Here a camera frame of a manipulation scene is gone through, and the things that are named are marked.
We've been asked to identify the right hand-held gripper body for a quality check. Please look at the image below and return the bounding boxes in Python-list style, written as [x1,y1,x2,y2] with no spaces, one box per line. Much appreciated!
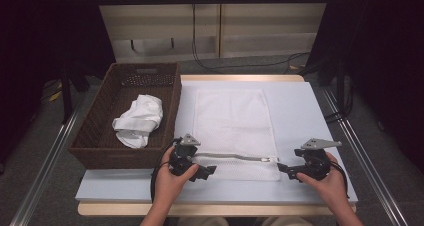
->
[294,138,343,181]

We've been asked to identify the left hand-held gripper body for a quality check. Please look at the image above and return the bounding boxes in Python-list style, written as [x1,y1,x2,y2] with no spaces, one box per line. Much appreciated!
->
[169,133,202,177]

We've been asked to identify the white garment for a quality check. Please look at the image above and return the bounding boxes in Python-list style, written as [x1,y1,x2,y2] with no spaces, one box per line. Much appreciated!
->
[112,94,164,150]

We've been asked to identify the white mesh laundry bag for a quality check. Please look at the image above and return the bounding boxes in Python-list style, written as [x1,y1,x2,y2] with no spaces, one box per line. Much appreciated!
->
[192,88,282,182]

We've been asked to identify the brown wicker basket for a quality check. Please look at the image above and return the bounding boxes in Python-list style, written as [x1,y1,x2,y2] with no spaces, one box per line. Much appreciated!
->
[67,62,183,170]

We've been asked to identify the person's right hand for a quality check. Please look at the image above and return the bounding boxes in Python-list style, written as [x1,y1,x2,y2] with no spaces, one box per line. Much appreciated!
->
[296,151,349,207]

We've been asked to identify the person's left hand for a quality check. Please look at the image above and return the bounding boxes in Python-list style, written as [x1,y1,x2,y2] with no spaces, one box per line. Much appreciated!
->
[154,146,200,204]

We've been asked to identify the white foam board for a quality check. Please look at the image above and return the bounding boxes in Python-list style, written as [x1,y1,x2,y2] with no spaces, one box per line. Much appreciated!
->
[75,80,359,205]

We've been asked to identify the person's left leg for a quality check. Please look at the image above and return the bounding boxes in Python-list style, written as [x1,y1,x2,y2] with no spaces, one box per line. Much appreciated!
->
[176,215,231,226]

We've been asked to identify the person's leg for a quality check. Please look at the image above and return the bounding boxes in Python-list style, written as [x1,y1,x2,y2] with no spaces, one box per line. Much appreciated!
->
[261,215,314,226]
[176,215,231,226]

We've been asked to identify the person's right leg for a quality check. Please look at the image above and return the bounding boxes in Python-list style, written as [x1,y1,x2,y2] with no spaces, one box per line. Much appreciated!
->
[261,215,314,226]

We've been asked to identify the black metal stand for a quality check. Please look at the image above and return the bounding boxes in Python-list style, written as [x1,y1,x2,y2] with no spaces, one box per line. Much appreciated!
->
[334,62,354,120]
[59,62,91,125]

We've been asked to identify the wooden table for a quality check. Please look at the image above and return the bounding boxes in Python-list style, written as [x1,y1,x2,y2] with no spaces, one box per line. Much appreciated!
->
[77,74,357,218]

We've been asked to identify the black curtain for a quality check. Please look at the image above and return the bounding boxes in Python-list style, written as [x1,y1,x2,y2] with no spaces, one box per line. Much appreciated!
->
[304,0,424,174]
[0,0,116,164]

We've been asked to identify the right hand-held gripper cable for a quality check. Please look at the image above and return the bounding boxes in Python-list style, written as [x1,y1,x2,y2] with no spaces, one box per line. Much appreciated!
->
[328,159,350,200]

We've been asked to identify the hand-held gripper cable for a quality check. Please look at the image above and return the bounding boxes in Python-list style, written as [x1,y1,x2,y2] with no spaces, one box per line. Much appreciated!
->
[328,159,350,200]
[150,137,183,202]

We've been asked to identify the left hand-held gripper cable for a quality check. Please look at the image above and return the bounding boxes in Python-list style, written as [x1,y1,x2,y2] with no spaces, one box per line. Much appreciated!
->
[150,137,183,202]

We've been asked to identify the black floor cables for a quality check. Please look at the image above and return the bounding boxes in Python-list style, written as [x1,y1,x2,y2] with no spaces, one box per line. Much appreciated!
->
[324,82,354,124]

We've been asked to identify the metal floor rail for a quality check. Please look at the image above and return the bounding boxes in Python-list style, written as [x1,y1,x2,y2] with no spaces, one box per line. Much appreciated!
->
[321,87,409,226]
[9,99,88,226]

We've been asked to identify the black wall cable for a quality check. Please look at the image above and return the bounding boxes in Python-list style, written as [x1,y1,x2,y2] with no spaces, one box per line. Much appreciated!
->
[191,4,311,74]

